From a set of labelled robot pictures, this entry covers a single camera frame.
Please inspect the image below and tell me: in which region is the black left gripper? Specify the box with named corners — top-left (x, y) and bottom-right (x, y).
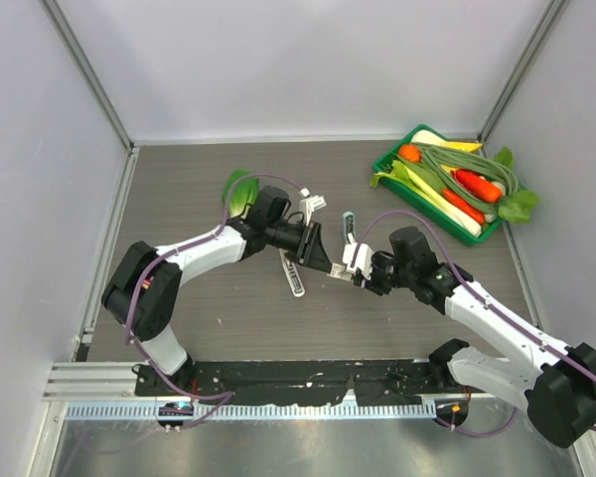
top-left (266, 220), bottom-right (334, 274)

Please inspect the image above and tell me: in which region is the staples box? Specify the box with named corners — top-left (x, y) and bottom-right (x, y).
top-left (328, 263), bottom-right (351, 281)

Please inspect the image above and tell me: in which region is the white stapler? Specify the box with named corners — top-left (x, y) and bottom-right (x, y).
top-left (279, 249), bottom-right (305, 298)

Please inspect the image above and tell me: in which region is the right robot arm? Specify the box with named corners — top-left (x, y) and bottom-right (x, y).
top-left (343, 227), bottom-right (596, 448)

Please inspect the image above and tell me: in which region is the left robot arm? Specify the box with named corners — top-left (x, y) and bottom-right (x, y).
top-left (101, 186), bottom-right (333, 397)

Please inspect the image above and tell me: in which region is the green bok choy toy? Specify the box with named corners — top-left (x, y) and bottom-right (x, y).
top-left (223, 170), bottom-right (259, 218)

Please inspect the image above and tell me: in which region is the pale green leek toy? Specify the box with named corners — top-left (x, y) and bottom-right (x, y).
top-left (370, 160), bottom-right (483, 237)

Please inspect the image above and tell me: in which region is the green plastic tray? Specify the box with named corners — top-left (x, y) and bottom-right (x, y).
top-left (372, 123), bottom-right (526, 247)

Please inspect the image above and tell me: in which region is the red chili pepper toy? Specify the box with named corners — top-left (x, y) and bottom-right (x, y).
top-left (442, 188), bottom-right (486, 226)

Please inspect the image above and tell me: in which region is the orange pumpkin toy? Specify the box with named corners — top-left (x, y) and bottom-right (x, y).
top-left (397, 144), bottom-right (421, 163)

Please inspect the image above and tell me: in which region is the green long beans bundle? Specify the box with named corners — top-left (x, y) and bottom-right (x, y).
top-left (413, 143), bottom-right (522, 214)

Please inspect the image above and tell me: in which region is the orange carrot toy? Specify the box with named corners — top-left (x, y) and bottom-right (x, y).
top-left (453, 169), bottom-right (503, 204)

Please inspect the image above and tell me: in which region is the white radish toy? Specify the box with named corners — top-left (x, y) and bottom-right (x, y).
top-left (410, 129), bottom-right (448, 146)

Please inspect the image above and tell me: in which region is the yellow corn toy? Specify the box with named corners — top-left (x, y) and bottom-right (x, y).
top-left (440, 141), bottom-right (483, 153)

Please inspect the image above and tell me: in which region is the green lettuce leaf toy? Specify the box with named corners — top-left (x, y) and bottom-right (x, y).
top-left (493, 146), bottom-right (540, 223)

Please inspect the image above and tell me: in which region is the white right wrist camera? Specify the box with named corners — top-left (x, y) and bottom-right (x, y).
top-left (343, 243), bottom-right (373, 278)

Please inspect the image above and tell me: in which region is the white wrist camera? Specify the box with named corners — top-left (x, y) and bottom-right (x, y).
top-left (343, 243), bottom-right (373, 278)
top-left (299, 188), bottom-right (327, 225)

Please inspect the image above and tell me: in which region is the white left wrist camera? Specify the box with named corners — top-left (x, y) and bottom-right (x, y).
top-left (299, 188), bottom-right (327, 225)

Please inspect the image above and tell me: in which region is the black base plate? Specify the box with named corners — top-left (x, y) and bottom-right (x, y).
top-left (134, 357), bottom-right (492, 406)

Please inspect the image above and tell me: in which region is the perforated cable duct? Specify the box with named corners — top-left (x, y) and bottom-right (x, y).
top-left (65, 398), bottom-right (436, 421)

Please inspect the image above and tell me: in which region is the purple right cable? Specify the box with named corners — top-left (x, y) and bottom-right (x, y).
top-left (361, 209), bottom-right (596, 437)

